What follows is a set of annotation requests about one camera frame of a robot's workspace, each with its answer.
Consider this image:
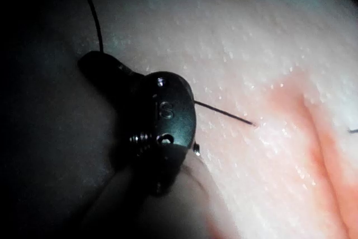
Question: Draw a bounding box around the black thread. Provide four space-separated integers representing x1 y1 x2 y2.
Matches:
80 0 358 134

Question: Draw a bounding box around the right arm needle driver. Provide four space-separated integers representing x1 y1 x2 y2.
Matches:
127 70 201 197

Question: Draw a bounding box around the tissue pad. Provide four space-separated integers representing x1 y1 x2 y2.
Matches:
0 0 358 239

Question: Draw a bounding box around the right arm needle driver jaw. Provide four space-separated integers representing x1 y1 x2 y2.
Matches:
77 50 144 85

